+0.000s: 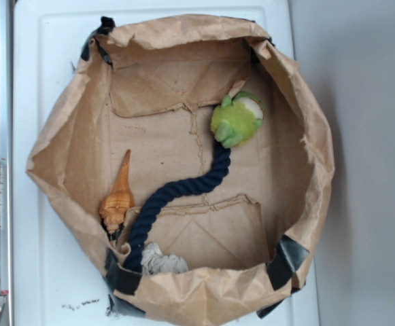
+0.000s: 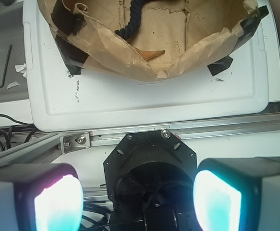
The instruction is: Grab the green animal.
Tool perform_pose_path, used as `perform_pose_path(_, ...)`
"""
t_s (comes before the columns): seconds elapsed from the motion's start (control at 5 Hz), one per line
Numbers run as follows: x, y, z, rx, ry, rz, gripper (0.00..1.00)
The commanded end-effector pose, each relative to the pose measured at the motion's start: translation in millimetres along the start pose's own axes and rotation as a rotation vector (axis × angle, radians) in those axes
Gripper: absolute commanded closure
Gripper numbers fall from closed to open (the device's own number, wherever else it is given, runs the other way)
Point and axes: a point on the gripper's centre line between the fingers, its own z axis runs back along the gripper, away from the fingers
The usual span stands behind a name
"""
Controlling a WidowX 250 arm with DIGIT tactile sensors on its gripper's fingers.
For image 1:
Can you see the green plush frog toy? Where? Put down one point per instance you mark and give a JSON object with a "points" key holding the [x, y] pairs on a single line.
{"points": [[236, 120]]}

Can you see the brown paper bag bin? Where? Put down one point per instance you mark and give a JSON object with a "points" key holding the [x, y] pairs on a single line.
{"points": [[151, 88]]}

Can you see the orange spiral seashell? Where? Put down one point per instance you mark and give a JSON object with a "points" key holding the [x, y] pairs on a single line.
{"points": [[119, 199]]}

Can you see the white plastic tray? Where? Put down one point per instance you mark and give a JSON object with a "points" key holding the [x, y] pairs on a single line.
{"points": [[53, 281]]}

